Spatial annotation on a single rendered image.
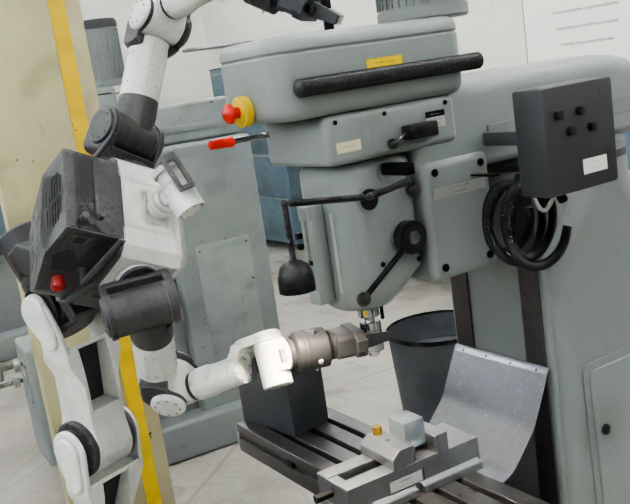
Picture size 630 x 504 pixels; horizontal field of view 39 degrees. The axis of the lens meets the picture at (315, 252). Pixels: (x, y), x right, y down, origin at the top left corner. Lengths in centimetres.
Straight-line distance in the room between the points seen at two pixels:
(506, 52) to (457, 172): 555
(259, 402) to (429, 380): 161
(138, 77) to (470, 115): 74
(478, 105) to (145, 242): 77
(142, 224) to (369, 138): 50
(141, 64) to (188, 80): 956
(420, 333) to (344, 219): 249
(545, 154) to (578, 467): 82
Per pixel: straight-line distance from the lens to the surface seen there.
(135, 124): 202
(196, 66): 1169
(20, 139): 337
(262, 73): 168
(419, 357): 384
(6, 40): 338
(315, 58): 169
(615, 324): 222
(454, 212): 191
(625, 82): 232
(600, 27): 679
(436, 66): 181
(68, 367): 213
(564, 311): 208
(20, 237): 221
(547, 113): 173
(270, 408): 234
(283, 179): 921
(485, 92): 198
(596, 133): 183
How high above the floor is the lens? 182
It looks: 11 degrees down
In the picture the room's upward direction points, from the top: 8 degrees counter-clockwise
